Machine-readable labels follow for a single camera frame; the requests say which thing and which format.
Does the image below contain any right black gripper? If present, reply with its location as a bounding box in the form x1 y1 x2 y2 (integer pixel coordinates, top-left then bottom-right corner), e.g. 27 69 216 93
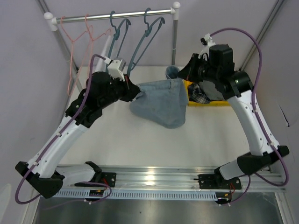
179 54 221 84

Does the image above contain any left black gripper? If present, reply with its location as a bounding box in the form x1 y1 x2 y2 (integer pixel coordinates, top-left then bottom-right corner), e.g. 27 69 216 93
99 73 140 109

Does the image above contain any blue grey garment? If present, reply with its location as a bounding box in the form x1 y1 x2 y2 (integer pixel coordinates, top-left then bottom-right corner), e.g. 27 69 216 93
129 66 188 129

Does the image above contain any white skirt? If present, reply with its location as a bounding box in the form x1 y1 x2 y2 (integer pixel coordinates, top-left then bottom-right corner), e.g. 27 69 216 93
94 35 113 72

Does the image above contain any pink wire hanger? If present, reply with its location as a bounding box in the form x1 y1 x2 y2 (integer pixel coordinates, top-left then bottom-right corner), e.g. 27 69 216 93
85 14 112 72

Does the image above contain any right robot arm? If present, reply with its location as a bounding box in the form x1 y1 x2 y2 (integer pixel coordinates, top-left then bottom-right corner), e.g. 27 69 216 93
178 44 290 188

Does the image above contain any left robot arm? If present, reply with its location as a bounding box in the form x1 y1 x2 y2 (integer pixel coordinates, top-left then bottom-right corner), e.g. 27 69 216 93
15 72 141 198

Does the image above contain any teal hanger right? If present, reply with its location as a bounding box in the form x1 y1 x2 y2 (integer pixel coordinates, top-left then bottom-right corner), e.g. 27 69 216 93
127 7 164 73

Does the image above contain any teal hanger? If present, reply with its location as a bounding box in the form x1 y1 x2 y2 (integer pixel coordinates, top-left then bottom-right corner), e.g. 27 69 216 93
107 10 131 62
127 7 164 73

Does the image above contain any teal hanger left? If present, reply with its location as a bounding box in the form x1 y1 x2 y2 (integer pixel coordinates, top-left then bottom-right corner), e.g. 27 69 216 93
107 10 131 62

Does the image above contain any yellow plastic bin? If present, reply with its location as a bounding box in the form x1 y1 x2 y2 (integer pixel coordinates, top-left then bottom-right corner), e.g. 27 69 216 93
184 80 230 106

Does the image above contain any silver clothes rack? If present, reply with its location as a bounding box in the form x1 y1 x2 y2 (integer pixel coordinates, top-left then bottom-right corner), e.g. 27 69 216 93
38 0 181 65

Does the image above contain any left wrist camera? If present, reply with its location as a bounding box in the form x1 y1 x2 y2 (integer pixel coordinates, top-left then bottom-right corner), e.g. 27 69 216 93
107 58 126 81

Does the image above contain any aluminium rail base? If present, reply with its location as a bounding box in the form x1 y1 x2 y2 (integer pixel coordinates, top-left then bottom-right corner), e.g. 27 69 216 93
31 164 287 193

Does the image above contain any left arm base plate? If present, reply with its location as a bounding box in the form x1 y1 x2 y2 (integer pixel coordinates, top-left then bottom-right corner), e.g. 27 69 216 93
74 172 116 188

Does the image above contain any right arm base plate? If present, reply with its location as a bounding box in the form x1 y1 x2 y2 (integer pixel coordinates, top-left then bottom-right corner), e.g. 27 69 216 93
194 174 242 190

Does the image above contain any white slotted cable duct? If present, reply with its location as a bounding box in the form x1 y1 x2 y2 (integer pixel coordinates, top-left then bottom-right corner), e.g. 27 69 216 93
54 189 217 201

